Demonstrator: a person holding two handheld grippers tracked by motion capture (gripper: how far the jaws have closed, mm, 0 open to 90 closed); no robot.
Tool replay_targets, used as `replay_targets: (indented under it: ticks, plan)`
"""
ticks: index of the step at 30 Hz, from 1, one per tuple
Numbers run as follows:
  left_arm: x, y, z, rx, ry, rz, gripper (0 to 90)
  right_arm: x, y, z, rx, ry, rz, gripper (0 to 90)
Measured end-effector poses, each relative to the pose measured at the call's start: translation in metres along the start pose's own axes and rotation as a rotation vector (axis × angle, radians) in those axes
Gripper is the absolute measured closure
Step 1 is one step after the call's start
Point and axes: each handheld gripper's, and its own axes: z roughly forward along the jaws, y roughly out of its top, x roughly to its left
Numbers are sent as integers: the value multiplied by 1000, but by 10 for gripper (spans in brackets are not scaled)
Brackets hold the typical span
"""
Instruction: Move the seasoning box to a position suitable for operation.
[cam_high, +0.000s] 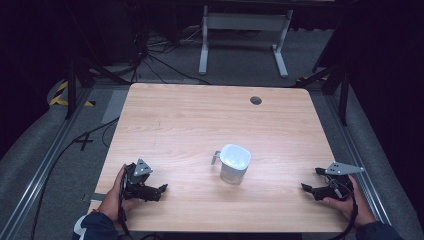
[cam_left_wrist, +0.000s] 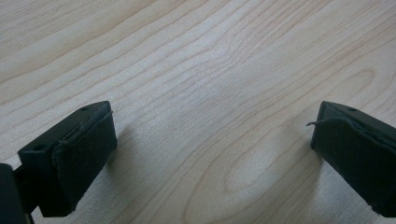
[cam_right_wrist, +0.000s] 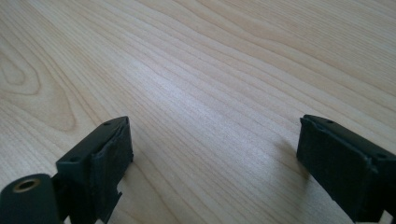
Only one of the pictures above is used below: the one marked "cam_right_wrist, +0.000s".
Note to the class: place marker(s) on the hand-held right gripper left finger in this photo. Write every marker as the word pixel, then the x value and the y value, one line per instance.
pixel 99 161

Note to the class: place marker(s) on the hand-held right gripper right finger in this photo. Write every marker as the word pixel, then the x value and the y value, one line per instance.
pixel 345 168

